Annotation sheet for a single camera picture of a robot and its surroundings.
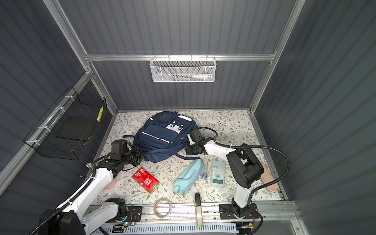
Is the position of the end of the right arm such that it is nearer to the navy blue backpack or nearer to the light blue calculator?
the navy blue backpack

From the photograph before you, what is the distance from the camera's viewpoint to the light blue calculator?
0.84 metres

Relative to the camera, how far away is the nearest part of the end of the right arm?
0.69 meters

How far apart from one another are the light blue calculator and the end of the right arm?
0.17 meters

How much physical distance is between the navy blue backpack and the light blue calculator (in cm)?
12

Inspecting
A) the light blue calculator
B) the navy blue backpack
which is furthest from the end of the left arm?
the light blue calculator

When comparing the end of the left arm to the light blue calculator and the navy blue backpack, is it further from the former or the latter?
the light blue calculator

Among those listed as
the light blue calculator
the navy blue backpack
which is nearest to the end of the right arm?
the navy blue backpack

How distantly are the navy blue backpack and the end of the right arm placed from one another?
0.03m

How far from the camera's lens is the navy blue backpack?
86cm
